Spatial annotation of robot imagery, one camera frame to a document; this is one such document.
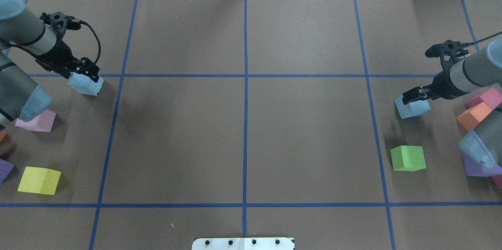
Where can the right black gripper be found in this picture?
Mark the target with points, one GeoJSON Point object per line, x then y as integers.
{"type": "Point", "coordinates": [442, 86]}

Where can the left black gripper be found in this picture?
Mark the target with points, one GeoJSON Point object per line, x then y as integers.
{"type": "Point", "coordinates": [62, 54]}

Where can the light blue block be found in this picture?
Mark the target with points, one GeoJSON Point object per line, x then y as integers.
{"type": "Point", "coordinates": [84, 85]}
{"type": "Point", "coordinates": [412, 109]}

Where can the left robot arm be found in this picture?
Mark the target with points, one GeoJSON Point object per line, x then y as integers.
{"type": "Point", "coordinates": [42, 37]}

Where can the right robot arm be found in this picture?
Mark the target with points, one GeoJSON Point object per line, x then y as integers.
{"type": "Point", "coordinates": [461, 74]}

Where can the orange block right side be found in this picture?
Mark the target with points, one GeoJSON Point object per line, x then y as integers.
{"type": "Point", "coordinates": [474, 116]}

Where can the light pink block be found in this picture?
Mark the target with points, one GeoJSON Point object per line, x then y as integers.
{"type": "Point", "coordinates": [42, 123]}

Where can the green block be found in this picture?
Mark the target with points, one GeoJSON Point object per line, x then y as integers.
{"type": "Point", "coordinates": [408, 158]}

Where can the magenta block near orange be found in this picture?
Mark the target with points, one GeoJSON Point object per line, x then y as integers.
{"type": "Point", "coordinates": [491, 97]}

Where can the purple block right side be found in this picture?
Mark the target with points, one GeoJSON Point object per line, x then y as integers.
{"type": "Point", "coordinates": [474, 169]}

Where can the orange block left side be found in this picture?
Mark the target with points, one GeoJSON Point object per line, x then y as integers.
{"type": "Point", "coordinates": [3, 134]}

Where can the yellow block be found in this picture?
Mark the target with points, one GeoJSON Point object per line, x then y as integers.
{"type": "Point", "coordinates": [39, 180]}

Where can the purple block left side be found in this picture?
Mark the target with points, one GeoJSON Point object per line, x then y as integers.
{"type": "Point", "coordinates": [5, 169]}

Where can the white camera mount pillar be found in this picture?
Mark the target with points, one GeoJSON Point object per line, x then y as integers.
{"type": "Point", "coordinates": [244, 243]}

